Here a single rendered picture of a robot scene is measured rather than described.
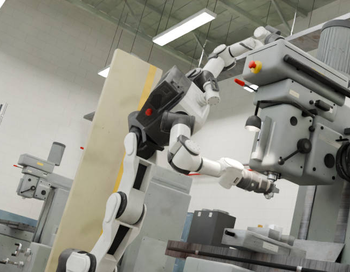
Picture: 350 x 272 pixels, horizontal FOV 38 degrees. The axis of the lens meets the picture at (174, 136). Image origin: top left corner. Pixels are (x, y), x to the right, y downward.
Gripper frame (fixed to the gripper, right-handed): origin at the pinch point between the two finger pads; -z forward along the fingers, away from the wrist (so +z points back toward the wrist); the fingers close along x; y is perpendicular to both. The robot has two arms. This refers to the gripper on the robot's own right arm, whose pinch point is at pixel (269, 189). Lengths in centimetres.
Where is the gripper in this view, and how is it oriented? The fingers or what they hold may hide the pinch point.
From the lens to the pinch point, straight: 243.0
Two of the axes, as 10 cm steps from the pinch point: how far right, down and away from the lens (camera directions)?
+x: -5.1, 1.0, 8.5
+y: -2.5, 9.3, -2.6
